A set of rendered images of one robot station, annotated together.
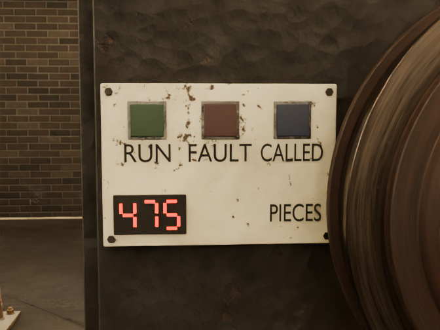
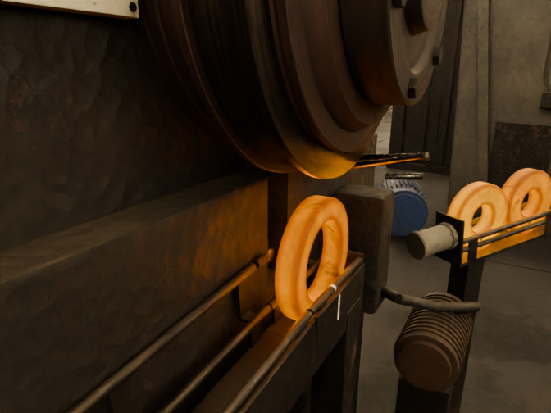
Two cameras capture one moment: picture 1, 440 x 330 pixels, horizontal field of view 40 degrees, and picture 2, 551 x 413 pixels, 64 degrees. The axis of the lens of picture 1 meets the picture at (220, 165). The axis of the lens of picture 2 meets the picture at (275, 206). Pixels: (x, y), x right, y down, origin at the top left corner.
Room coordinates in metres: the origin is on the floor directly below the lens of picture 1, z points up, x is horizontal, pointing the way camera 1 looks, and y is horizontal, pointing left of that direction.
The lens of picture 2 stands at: (0.32, 0.17, 1.02)
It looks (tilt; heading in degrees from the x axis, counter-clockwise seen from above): 18 degrees down; 304
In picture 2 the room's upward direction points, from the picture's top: straight up
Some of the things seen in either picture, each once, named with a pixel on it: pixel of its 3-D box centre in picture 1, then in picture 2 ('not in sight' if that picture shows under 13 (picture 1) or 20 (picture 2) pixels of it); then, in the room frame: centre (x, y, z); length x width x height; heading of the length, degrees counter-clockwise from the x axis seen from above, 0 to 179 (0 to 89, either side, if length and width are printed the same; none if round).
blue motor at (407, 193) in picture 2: not in sight; (398, 203); (1.17, -2.56, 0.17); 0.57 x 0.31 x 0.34; 114
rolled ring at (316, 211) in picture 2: not in sight; (315, 258); (0.59, -0.35, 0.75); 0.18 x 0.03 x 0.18; 93
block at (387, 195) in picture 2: not in sight; (358, 247); (0.62, -0.58, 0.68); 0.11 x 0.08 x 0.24; 4
